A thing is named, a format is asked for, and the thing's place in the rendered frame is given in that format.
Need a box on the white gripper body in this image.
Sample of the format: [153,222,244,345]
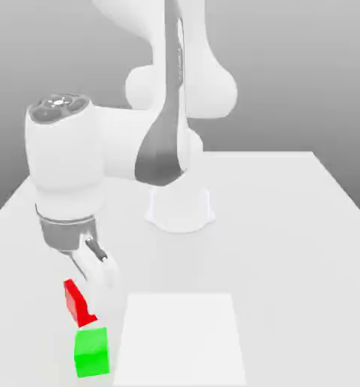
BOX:
[71,247,121,290]

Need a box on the small red cube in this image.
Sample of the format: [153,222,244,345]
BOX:
[63,278,98,329]

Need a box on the small green cube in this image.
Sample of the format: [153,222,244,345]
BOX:
[73,327,111,379]

